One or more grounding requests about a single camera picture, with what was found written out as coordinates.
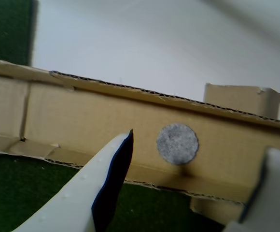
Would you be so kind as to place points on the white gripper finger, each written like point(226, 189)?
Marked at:
point(277, 198)

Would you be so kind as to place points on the short green turf piece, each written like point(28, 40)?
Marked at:
point(7, 31)

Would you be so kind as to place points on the brown cardboard ramp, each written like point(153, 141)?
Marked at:
point(82, 116)

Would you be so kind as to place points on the gray round felt mark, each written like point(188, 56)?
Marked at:
point(177, 143)

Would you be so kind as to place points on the white gripper finger with black pad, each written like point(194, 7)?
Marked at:
point(77, 198)

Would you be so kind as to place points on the long green turf mat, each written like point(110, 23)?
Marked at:
point(21, 188)

